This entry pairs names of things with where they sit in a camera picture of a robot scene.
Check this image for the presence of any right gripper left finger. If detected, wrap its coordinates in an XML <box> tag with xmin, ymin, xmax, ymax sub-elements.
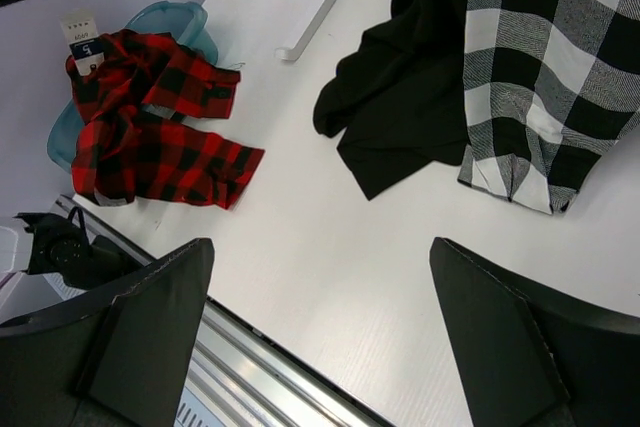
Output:
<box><xmin>1</xmin><ymin>238</ymin><xmax>214</xmax><ymax>426</ymax></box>

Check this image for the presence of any white cable duct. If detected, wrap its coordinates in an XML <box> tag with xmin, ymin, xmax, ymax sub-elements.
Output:
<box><xmin>174</xmin><ymin>387</ymin><xmax>223</xmax><ymax>427</ymax></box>

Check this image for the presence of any red black plaid shirt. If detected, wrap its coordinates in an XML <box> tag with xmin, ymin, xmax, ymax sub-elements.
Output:
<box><xmin>65</xmin><ymin>29</ymin><xmax>264</xmax><ymax>209</ymax></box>

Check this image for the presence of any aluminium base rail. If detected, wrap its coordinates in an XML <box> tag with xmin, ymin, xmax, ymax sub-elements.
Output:
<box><xmin>54</xmin><ymin>194</ymin><xmax>396</xmax><ymax>427</ymax></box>

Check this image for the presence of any teal plastic bin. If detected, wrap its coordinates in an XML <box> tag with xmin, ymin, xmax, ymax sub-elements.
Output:
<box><xmin>47</xmin><ymin>1</ymin><xmax>218</xmax><ymax>173</ymax></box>

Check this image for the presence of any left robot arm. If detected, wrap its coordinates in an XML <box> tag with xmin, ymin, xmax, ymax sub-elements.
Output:
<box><xmin>1</xmin><ymin>0</ymin><xmax>141</xmax><ymax>290</ymax></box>

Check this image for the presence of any white black plaid shirt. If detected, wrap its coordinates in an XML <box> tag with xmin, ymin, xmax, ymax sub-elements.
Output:
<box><xmin>459</xmin><ymin>0</ymin><xmax>639</xmax><ymax>215</ymax></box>

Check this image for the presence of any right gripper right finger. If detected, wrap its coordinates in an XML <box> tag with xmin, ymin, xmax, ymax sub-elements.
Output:
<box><xmin>429</xmin><ymin>238</ymin><xmax>639</xmax><ymax>426</ymax></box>

